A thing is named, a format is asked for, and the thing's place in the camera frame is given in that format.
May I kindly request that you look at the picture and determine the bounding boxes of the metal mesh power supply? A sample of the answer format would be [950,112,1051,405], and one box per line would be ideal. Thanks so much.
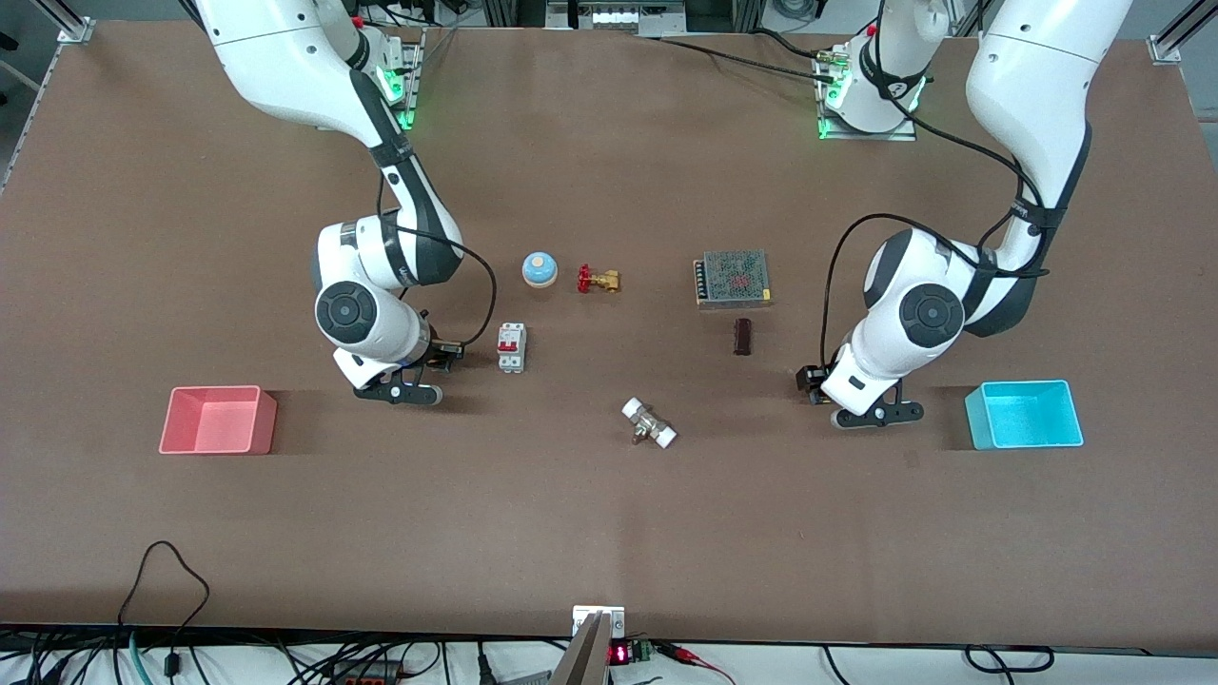
[692,249,775,312]

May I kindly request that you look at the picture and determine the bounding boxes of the metal fitting white caps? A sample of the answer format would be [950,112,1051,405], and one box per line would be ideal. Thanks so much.
[620,397,679,451]

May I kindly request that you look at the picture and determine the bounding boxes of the cyan plastic box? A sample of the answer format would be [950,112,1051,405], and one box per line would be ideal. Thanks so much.
[964,379,1086,451]

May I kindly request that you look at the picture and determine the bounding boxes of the pink plastic box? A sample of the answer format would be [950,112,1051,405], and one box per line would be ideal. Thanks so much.
[158,384,279,456]

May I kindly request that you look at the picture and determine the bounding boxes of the red clip lead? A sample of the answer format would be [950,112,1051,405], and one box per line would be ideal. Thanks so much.
[655,642,737,685]

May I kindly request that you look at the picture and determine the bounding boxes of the black power strip orange sockets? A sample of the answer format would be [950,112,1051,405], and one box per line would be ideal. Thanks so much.
[324,659,406,685]

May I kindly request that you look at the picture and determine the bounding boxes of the white lit control unit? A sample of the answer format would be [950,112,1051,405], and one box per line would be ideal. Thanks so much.
[546,0,689,38]

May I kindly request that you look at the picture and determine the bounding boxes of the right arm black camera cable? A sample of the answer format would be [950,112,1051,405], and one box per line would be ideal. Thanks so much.
[375,169,499,349]

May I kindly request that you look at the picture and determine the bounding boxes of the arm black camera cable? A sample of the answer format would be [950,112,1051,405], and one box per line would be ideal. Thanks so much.
[819,0,1053,383]
[375,169,499,349]

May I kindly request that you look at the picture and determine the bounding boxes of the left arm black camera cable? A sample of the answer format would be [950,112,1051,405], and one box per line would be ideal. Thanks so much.
[819,0,1053,383]

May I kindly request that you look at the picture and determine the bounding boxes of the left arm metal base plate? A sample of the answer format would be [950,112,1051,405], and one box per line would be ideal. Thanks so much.
[815,48,918,144]

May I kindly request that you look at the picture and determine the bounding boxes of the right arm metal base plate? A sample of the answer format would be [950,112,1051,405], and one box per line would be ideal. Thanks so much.
[379,29,425,132]

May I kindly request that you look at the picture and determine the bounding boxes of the silver camera mount bracket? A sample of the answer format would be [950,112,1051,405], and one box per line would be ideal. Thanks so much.
[572,605,627,640]

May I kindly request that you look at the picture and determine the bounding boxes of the black cable to arm base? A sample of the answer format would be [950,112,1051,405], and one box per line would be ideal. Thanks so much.
[655,29,844,83]

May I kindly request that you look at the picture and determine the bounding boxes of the black flat loop cable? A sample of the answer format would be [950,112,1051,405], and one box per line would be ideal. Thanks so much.
[964,644,1056,675]

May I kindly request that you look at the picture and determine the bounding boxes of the grey camera pole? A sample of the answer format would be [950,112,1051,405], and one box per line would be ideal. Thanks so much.
[549,612,612,685]

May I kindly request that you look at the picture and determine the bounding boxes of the black looped cable with bump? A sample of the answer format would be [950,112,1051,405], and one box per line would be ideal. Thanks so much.
[117,540,211,682]

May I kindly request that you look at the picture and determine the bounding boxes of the aluminium frame profile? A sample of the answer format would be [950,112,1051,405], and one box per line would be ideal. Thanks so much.
[36,0,97,45]
[1149,0,1218,65]

